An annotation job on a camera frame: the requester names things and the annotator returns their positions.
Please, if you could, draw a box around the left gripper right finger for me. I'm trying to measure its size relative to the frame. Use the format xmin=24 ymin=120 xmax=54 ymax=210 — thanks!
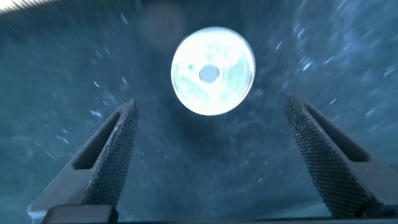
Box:
xmin=284 ymin=95 xmax=398 ymax=218

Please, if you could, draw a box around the small tin can green label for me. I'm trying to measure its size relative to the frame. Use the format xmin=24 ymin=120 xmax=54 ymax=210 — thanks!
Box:
xmin=170 ymin=26 xmax=257 ymax=117

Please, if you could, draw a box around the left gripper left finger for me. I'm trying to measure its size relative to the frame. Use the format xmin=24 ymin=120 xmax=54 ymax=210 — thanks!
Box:
xmin=27 ymin=98 xmax=140 ymax=223

